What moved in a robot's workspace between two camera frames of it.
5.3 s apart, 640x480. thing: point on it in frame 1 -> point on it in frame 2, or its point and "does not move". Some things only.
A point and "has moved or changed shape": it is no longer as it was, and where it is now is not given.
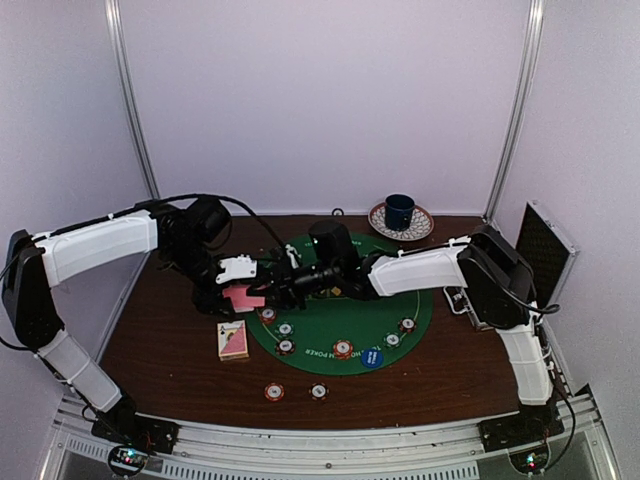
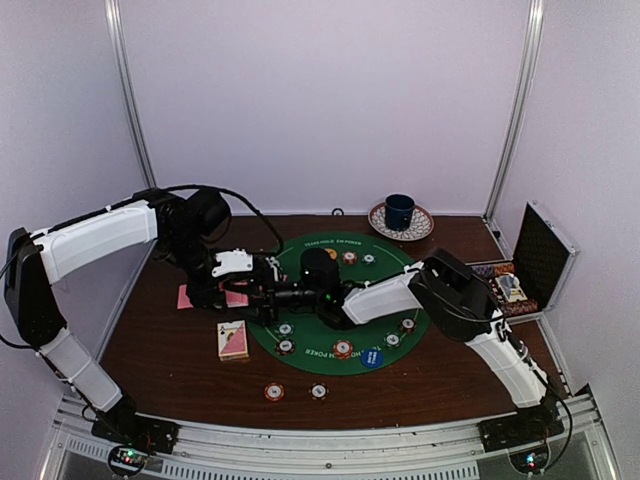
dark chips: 407,325 does not move
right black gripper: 284,284 -> 268,305
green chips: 391,339 does not move
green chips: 284,329 does not move
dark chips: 285,347 does not move
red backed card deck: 241,302 has moved or changed shape
